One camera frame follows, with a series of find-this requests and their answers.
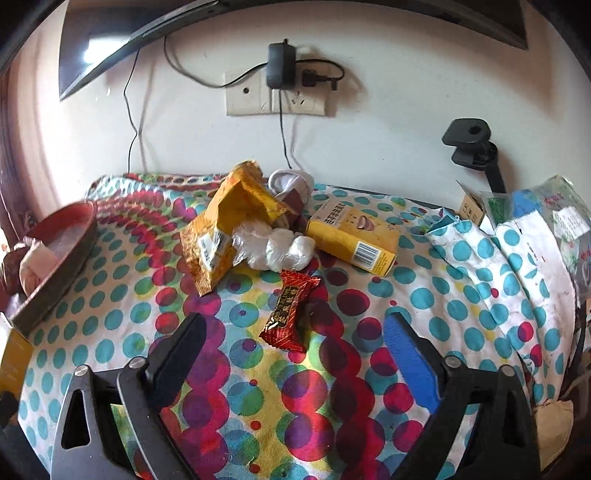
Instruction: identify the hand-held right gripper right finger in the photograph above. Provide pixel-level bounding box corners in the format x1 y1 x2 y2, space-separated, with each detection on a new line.
383 311 541 480

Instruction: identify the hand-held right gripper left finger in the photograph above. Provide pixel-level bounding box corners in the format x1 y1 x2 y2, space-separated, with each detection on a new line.
50 312 208 480

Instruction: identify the red candy wrapper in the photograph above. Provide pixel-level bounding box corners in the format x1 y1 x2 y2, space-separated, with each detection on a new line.
259 270 321 354

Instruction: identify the yellow cardboard box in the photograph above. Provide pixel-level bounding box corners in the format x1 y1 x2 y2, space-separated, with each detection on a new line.
305 198 400 278

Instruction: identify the red woven basket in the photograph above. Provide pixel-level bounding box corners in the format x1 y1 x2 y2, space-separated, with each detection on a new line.
4 200 99 333

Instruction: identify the yellow snack bag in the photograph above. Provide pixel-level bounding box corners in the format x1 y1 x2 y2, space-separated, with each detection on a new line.
179 160 301 297

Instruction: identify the colourful polka-dot blanket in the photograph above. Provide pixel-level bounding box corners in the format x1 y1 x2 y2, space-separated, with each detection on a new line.
18 172 578 480

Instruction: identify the beige cloth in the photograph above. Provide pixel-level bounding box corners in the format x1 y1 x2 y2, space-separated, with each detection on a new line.
531 399 575 472

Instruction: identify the small brown cardboard box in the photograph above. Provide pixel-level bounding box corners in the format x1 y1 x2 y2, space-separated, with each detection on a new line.
459 191 488 227

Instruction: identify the plain yellow box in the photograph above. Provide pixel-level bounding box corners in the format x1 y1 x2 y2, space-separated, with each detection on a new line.
0 318 35 398

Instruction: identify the brown patterned bag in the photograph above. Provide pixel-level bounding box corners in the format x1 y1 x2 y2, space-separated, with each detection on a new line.
4 237 61 296

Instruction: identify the clear plastic bag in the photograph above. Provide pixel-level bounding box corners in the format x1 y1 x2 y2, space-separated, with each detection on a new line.
480 174 591 282

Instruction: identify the black flat television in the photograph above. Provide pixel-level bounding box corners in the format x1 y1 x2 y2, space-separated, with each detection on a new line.
59 0 528 101

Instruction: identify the black power adapter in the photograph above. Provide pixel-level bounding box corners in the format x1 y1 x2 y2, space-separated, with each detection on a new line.
266 41 296 89

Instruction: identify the black clamp mount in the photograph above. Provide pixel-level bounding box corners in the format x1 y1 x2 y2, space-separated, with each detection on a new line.
442 119 506 192

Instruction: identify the black thin hanging cable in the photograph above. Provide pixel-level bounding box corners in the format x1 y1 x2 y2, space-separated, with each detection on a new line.
124 48 141 174

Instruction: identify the white wall socket plate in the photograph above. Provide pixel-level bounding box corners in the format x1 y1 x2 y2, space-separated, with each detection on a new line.
225 69 326 117

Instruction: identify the black television cable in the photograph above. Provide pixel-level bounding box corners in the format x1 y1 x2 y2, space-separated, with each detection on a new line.
164 36 269 88

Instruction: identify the black wall plug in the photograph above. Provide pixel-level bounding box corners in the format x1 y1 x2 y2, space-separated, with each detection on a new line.
302 69 345 90

